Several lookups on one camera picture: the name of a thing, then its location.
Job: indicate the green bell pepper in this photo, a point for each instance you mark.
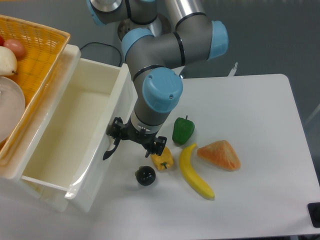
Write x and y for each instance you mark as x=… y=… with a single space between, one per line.
x=183 y=129

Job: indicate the red apple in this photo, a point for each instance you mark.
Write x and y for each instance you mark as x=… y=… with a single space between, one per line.
x=16 y=47

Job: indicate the dark mangosteen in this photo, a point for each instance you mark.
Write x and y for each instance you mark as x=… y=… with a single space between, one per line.
x=145 y=175

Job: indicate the yellow banana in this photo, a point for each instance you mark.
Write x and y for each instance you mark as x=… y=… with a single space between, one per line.
x=191 y=176

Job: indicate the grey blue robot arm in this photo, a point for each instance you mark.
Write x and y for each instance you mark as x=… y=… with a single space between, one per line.
x=151 y=60

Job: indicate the white plate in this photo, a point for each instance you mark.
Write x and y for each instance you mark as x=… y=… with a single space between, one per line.
x=12 y=106

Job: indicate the white drawer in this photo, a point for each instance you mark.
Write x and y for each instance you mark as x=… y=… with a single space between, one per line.
x=67 y=163

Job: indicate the yellow bell pepper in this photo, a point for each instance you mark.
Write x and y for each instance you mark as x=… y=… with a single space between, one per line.
x=163 y=161

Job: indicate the white pear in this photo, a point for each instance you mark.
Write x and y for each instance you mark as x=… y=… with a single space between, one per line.
x=8 y=62

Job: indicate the red small fruit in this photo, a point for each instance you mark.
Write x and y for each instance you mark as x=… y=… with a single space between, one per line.
x=1 y=41

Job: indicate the black corner object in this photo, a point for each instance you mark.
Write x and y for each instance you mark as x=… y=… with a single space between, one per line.
x=314 y=213

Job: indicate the yellow woven basket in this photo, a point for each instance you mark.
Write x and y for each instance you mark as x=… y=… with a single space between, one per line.
x=44 y=46

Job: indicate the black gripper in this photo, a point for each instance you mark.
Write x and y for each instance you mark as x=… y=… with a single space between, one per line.
x=153 y=144

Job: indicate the white drawer cabinet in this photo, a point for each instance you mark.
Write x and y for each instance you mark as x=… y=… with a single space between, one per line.
x=17 y=151

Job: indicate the orange bread wedge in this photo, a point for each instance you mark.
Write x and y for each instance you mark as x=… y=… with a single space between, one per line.
x=221 y=154

